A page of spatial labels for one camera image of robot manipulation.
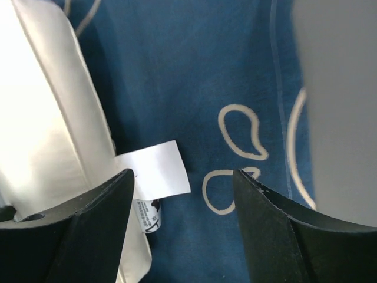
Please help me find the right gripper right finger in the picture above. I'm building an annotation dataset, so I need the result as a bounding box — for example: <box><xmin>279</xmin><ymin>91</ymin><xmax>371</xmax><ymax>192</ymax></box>
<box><xmin>233</xmin><ymin>170</ymin><xmax>376</xmax><ymax>282</ymax></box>

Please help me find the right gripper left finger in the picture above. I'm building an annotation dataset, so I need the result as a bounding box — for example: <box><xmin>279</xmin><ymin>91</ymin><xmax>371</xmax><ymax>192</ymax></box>
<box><xmin>1</xmin><ymin>169</ymin><xmax>134</xmax><ymax>283</ymax></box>

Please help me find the cream pillow with bear print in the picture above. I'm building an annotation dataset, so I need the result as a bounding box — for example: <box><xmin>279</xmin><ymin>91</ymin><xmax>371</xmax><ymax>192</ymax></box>
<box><xmin>1</xmin><ymin>1</ymin><xmax>151</xmax><ymax>282</ymax></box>

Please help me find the dark blue embroidered pillowcase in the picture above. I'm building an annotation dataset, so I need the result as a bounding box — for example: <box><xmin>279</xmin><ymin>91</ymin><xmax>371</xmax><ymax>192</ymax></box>
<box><xmin>58</xmin><ymin>0</ymin><xmax>316</xmax><ymax>282</ymax></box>

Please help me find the white pillow care label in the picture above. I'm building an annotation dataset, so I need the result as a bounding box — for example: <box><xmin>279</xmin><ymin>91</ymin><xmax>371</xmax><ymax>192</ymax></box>
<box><xmin>115</xmin><ymin>140</ymin><xmax>191</xmax><ymax>233</ymax></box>

